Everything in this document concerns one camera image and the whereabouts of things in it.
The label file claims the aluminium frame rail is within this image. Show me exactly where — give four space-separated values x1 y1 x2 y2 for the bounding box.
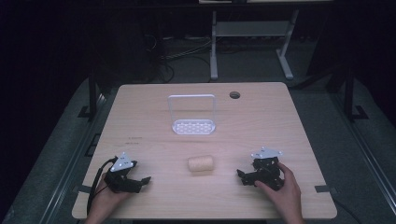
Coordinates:
329 92 396 217
38 92 108 224

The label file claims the grey tape strip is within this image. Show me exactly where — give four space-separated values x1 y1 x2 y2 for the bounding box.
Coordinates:
74 184 93 194
314 184 338 194

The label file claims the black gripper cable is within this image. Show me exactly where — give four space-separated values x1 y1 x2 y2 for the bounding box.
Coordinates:
86 157 118 217

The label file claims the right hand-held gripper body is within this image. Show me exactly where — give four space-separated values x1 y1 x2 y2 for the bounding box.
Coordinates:
249 147 286 191

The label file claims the person's left hand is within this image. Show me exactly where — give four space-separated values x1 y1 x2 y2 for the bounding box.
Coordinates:
89 173 133 216

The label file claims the person's right hand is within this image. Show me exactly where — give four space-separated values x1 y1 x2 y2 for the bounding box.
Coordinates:
254 162 304 218

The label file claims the black metal post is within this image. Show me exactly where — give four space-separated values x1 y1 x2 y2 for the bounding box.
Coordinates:
77 69 99 121
342 63 370 123

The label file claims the grey metal desk frame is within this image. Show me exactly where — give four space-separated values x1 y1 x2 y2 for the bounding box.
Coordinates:
198 0 334 81

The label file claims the bundle of floor cables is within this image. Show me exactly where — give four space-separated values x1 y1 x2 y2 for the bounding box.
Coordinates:
142 33 213 84

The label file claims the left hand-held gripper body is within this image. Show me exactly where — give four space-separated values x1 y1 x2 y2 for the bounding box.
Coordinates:
103 151 140 194

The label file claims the clear plastic container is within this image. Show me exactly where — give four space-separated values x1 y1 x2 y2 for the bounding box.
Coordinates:
167 93 217 136

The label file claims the beige twine roll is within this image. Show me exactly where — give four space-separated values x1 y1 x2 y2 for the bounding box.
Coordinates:
187 154 216 173

